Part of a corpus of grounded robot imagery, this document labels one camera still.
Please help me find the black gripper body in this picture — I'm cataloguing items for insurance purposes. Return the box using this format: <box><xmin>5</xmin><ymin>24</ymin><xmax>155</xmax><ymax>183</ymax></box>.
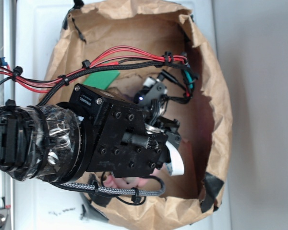
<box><xmin>70</xmin><ymin>84</ymin><xmax>181</xmax><ymax>178</ymax></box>

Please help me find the black taped robot arm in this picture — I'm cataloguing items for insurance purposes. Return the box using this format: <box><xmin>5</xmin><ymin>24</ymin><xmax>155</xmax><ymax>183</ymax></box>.
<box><xmin>0</xmin><ymin>84</ymin><xmax>181</xmax><ymax>184</ymax></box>

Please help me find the pink plush bunny toy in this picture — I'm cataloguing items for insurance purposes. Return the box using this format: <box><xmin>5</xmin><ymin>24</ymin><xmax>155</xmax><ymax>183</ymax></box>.
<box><xmin>100</xmin><ymin>172</ymin><xmax>157</xmax><ymax>190</ymax></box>

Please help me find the green rectangular block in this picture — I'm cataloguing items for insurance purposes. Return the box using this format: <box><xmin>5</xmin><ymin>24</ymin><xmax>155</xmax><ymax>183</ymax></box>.
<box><xmin>82</xmin><ymin>60</ymin><xmax>120</xmax><ymax>90</ymax></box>

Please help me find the brown paper lined box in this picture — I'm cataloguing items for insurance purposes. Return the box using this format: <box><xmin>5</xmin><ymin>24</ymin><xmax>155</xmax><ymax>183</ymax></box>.
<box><xmin>46</xmin><ymin>0</ymin><xmax>233</xmax><ymax>230</ymax></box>

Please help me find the white tray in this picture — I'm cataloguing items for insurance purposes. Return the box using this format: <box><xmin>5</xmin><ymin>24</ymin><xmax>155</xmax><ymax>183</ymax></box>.
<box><xmin>15</xmin><ymin>2</ymin><xmax>231</xmax><ymax>230</ymax></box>

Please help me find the white flat ribbon cable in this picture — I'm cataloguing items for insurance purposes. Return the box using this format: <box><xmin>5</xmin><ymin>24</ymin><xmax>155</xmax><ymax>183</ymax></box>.
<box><xmin>165</xmin><ymin>140</ymin><xmax>185</xmax><ymax>176</ymax></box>

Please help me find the grey braided cable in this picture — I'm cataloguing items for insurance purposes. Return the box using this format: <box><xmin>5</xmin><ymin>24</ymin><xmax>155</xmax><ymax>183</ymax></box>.
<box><xmin>55</xmin><ymin>176</ymin><xmax>166</xmax><ymax>206</ymax></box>

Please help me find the red and black wire bundle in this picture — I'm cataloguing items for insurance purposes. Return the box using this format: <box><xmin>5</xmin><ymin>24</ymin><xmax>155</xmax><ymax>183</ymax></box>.
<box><xmin>0</xmin><ymin>46</ymin><xmax>200</xmax><ymax>104</ymax></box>

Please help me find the aluminium frame rail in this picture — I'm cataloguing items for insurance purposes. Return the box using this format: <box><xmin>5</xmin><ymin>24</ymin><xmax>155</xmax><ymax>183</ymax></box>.
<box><xmin>0</xmin><ymin>0</ymin><xmax>14</xmax><ymax>230</ymax></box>

